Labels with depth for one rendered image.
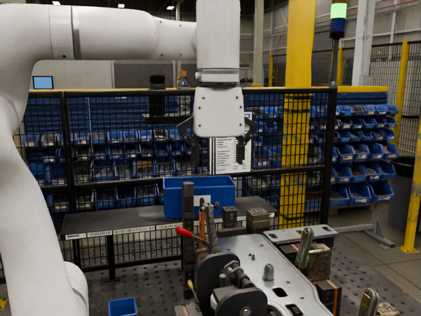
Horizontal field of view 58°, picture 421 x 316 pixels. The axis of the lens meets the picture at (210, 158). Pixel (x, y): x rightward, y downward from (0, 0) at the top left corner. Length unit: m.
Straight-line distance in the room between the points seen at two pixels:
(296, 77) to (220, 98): 1.18
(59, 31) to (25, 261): 0.40
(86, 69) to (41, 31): 6.80
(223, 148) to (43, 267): 1.16
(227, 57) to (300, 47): 1.20
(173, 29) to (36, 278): 0.54
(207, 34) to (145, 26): 0.12
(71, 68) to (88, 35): 6.82
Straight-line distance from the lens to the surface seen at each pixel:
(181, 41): 0.82
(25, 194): 0.73
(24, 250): 0.76
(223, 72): 0.73
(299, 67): 1.91
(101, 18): 0.70
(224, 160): 1.77
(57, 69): 7.53
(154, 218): 1.61
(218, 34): 0.73
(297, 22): 1.92
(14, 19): 0.70
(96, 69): 7.48
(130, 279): 1.84
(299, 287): 1.21
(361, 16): 5.82
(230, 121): 0.75
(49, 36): 0.69
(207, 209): 1.19
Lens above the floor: 1.63
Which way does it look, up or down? 13 degrees down
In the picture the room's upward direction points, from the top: straight up
